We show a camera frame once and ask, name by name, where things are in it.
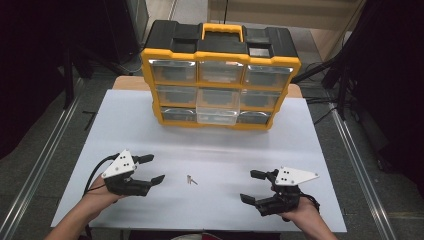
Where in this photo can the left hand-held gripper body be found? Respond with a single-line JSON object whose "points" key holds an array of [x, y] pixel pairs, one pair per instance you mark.
{"points": [[120, 165]]}

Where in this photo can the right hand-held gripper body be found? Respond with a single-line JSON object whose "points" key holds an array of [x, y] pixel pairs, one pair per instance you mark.
{"points": [[295, 176]]}

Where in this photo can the small silver screw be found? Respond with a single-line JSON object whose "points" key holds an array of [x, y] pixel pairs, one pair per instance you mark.
{"points": [[194, 182], [188, 179]]}

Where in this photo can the clear plastic screw drawer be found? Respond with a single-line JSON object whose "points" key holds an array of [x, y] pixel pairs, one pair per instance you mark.
{"points": [[218, 113]]}

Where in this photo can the yellow black organizer cabinet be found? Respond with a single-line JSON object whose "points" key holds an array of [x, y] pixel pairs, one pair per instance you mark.
{"points": [[166, 53]]}

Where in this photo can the person's left hand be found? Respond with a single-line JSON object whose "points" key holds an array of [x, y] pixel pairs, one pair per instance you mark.
{"points": [[98, 195]]}

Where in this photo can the person's right hand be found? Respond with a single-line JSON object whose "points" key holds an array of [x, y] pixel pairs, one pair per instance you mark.
{"points": [[306, 215]]}

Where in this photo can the black bent metal rod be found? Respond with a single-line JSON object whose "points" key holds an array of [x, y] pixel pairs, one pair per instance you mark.
{"points": [[90, 121]]}

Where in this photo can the white table cover sheet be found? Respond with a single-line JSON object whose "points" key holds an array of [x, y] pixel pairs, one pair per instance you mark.
{"points": [[206, 150]]}

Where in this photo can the grid of clear cabinet drawers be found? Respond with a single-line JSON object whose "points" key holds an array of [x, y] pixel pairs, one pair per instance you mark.
{"points": [[173, 71]]}

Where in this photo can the black metal stand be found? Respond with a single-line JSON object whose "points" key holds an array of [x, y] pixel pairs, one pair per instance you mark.
{"points": [[68, 80], [341, 90]]}

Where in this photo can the black curtain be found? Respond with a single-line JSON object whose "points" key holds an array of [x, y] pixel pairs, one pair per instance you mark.
{"points": [[396, 83], [33, 66]]}

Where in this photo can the metal floor rail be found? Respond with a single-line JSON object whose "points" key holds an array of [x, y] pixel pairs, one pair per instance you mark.
{"points": [[41, 166], [359, 166]]}

